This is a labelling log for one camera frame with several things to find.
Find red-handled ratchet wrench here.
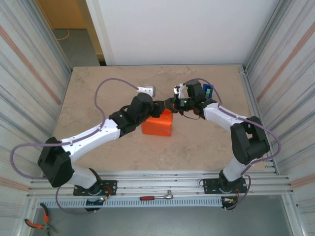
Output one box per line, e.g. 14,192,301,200
139,189,174,201

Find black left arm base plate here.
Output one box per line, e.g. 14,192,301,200
73,180,118,197

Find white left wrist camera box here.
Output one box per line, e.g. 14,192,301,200
136,85,157,97

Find orange-handled pliers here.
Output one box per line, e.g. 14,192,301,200
24,203,59,234

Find blue tape dispenser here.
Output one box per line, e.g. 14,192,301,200
202,84,214,100

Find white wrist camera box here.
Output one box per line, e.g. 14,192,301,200
136,85,157,97
173,83,188,99

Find orange floor cable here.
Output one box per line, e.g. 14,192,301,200
57,29,70,41

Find aluminium frame post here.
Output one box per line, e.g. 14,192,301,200
34,0,73,76
242,0,288,74

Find thin black wire loop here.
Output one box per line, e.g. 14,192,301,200
179,112,200,121

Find red wire with yellow connector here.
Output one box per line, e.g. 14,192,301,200
221,188,241,205
97,186,114,203

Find white door frame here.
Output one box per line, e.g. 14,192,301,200
85,0,116,66

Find aluminium rail frame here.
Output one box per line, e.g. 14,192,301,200
27,171,295,199

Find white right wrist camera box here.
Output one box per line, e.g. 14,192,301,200
173,83,188,99

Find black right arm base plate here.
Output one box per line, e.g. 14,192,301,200
202,177,248,195

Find white slotted cable duct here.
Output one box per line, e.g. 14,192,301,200
36,198,223,208

